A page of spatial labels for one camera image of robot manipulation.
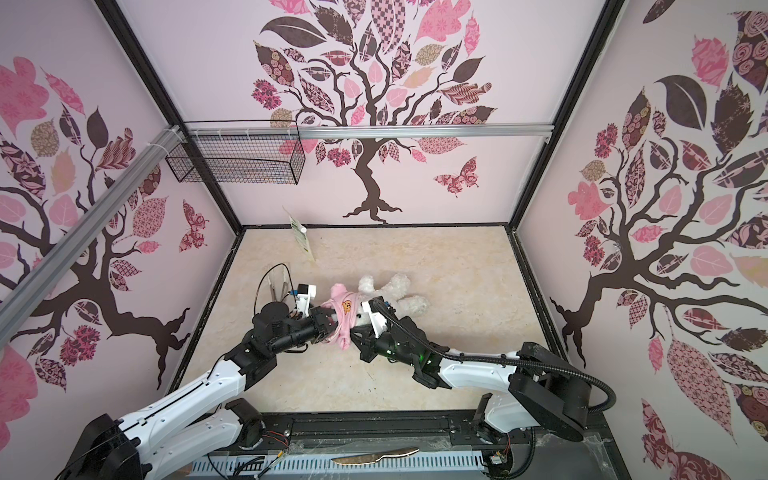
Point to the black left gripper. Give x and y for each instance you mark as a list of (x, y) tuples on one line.
[(320, 318)]

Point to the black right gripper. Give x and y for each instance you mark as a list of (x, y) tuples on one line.
[(367, 342)]

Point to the pink teddy hoodie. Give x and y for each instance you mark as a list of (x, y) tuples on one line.
[(345, 305)]

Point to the white teddy bear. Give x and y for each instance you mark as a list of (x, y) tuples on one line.
[(395, 292)]

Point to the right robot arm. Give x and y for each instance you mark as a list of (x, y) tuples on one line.
[(524, 389)]

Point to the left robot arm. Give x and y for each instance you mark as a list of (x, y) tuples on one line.
[(201, 417)]

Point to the metal kitchen tongs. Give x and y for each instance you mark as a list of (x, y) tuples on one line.
[(278, 282)]

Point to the aluminium crossbar rear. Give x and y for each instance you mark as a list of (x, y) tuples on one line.
[(367, 132)]

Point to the aluminium crossbar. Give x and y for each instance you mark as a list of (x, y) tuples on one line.
[(22, 301), (367, 132)]

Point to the aluminium crossbar left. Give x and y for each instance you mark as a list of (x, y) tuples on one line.
[(22, 301)]

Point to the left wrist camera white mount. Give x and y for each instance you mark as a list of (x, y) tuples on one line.
[(304, 296)]

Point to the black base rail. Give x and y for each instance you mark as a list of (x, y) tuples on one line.
[(431, 430)]

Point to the black wire basket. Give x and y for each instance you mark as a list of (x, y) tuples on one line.
[(259, 152)]

